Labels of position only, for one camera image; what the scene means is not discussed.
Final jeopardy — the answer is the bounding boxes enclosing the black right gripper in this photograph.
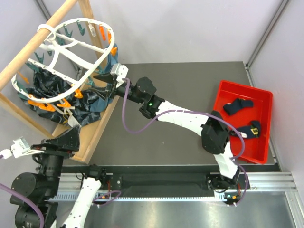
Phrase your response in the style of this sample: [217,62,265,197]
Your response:
[88,72,145,106]

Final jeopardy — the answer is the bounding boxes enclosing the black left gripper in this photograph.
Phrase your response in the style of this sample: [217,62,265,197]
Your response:
[30,123,80,195]

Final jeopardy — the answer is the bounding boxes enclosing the teal blue garment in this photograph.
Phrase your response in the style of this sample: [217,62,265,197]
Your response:
[88,43,118,112]

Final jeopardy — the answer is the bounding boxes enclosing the white round clip hanger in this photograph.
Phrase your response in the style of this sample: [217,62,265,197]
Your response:
[11,17,118,112]

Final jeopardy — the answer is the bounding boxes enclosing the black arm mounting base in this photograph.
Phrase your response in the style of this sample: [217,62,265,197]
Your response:
[76,165,250,205]

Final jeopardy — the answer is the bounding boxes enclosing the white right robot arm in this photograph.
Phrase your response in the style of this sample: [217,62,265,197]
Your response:
[94,73,240,188]

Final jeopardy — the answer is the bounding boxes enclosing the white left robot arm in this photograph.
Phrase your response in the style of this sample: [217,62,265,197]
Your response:
[10,125,108,228]

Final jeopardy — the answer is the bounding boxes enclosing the dark leaf-print shorts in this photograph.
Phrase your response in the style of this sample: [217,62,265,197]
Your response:
[17,68,101,126]

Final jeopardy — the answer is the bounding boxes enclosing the wooden round rod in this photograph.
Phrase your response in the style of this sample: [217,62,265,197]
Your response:
[0,0,77,90]

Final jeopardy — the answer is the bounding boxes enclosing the navy sock upper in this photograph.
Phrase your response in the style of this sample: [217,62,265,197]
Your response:
[223,98,254,115]

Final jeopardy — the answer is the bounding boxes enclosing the navy sock with yellow tag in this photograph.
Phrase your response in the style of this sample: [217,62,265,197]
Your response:
[236,120,262,139]

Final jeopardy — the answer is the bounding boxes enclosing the red plastic bin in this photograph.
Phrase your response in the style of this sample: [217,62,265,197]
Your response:
[213,80,275,165]

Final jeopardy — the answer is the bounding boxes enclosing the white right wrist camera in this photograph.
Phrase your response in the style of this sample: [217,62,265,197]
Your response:
[110,63,129,88]

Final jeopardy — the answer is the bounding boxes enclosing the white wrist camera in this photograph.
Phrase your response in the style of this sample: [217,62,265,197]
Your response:
[0,137,44,159]
[110,63,129,88]

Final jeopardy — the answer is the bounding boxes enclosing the wooden rack frame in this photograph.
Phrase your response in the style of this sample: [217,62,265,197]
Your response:
[6,0,118,163]

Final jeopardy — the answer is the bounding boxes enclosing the aluminium rail frame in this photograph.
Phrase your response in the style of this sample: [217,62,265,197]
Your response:
[47,171,299,228]

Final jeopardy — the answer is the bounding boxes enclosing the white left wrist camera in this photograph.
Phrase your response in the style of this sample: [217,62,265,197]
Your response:
[0,137,44,159]

